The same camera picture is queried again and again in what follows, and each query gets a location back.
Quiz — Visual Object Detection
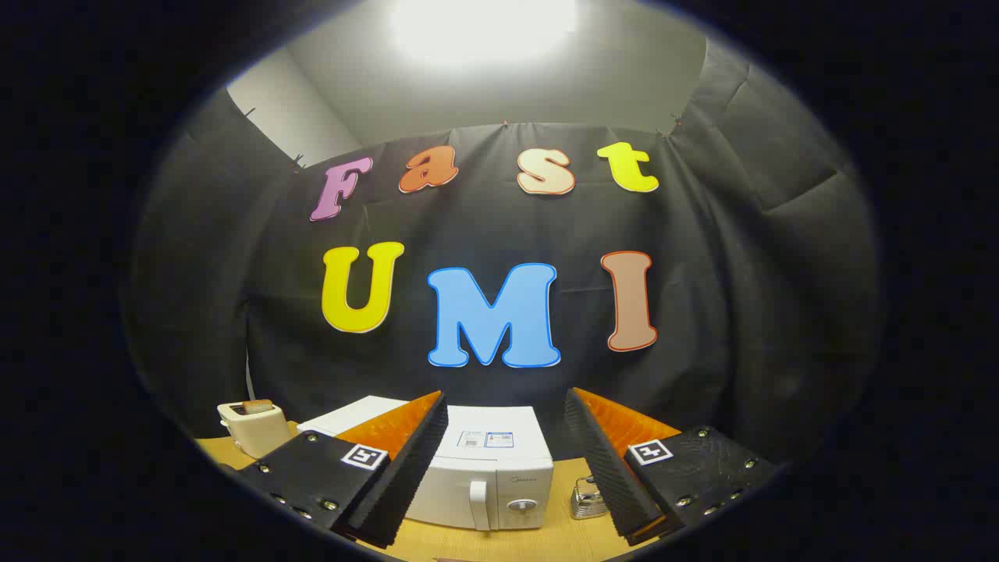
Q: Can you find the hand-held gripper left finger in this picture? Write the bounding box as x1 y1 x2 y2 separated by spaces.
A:
234 390 450 549

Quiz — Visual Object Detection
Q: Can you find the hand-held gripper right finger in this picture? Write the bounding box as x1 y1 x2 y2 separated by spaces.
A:
563 387 783 547

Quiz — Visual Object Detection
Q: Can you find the white microwave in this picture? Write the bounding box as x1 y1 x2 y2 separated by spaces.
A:
297 395 555 532

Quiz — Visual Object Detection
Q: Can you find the cream white toaster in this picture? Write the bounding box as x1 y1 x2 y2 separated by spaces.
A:
217 400 291 460

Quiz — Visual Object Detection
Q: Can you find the black backdrop cloth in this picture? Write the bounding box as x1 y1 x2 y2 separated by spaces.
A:
125 39 887 469

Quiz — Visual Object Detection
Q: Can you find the metal wire utensil holder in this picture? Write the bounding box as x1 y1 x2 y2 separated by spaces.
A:
570 476 610 521

